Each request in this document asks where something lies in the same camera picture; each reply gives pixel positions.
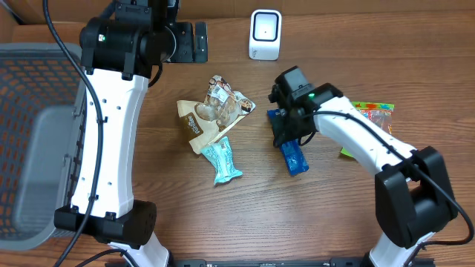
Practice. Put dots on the grey plastic mesh basket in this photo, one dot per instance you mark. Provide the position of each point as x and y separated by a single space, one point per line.
42 134

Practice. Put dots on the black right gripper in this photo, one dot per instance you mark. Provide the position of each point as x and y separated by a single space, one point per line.
283 136

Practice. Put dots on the beige nut snack pouch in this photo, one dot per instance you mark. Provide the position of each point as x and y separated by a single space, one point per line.
206 122

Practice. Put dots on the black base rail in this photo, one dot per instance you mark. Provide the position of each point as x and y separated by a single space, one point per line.
334 262

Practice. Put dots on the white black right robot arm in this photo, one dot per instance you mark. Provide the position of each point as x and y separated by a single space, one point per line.
413 193

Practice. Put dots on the light teal snack wrapper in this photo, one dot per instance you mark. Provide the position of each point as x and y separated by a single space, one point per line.
221 157

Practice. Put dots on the white barcode scanner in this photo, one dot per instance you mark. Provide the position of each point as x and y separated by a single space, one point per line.
265 35

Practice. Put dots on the green Haribo gummy bag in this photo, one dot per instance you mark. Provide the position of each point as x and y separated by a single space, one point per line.
378 113

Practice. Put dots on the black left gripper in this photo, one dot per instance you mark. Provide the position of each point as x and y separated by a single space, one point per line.
185 30

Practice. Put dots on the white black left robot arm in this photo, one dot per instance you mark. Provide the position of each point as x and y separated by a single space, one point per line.
123 52

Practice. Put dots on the blue snack bar wrapper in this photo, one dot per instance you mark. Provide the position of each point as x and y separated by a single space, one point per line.
294 158

